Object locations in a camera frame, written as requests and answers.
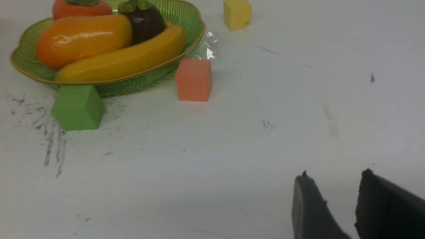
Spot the yellow foam cube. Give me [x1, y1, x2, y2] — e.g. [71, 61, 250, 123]
[223, 0, 252, 31]

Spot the clear plastic wrap scrap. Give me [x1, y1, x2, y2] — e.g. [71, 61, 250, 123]
[187, 31, 219, 60]

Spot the orange foam cube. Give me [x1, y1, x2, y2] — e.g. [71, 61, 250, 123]
[175, 59, 213, 102]

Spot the green foam cube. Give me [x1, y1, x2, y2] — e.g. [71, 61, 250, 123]
[51, 85, 105, 131]

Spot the dark purple mangosteen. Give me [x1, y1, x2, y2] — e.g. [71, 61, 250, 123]
[118, 0, 166, 45]

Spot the green leaf-shaped glass plate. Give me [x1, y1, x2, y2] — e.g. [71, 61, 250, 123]
[10, 0, 206, 97]

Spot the orange persimmon with green calyx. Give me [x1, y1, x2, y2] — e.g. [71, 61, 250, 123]
[52, 0, 113, 20]

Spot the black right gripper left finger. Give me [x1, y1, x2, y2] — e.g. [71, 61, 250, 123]
[291, 171, 350, 239]

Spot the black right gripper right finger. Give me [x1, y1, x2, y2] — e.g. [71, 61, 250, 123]
[355, 169, 425, 239]

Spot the orange yellow mango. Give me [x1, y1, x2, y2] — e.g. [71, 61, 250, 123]
[36, 15, 132, 70]

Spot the yellow banana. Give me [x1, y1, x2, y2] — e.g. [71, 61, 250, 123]
[54, 22, 186, 84]

